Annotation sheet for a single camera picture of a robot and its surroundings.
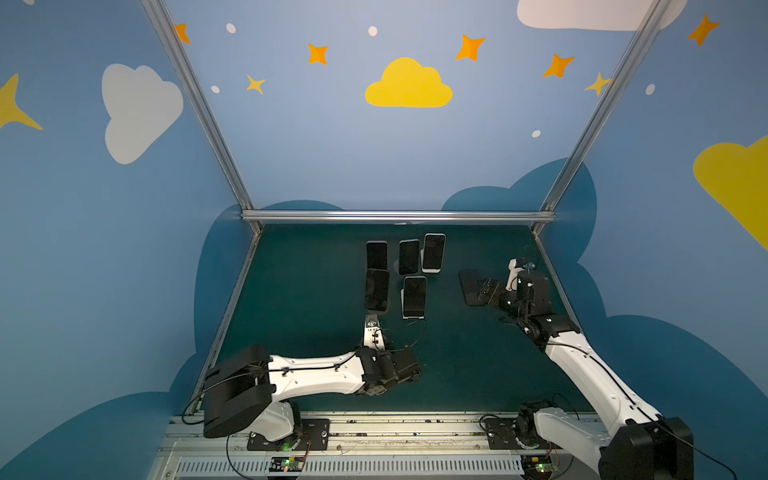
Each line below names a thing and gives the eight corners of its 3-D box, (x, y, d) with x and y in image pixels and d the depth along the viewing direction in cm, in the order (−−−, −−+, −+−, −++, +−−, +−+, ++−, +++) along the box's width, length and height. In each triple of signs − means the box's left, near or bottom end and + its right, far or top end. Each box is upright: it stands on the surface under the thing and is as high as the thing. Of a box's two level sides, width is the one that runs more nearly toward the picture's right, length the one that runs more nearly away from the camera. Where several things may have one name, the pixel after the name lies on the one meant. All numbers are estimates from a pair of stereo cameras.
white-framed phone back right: (421, 272, 109) (426, 248, 99) (420, 258, 114) (424, 234, 103) (442, 272, 109) (448, 248, 99) (440, 258, 114) (445, 234, 103)
